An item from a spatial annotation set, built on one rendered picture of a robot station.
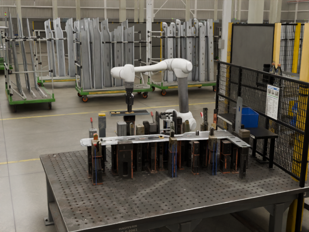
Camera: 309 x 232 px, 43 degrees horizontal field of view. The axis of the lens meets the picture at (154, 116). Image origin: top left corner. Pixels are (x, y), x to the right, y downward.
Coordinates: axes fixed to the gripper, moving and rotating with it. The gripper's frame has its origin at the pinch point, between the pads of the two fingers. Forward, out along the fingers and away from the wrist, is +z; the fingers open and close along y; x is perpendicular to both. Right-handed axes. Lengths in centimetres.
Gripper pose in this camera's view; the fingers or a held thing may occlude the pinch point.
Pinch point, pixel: (129, 108)
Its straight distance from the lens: 374.7
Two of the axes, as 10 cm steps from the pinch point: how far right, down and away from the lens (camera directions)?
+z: 0.0, 9.7, 2.3
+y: 6.2, 1.9, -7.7
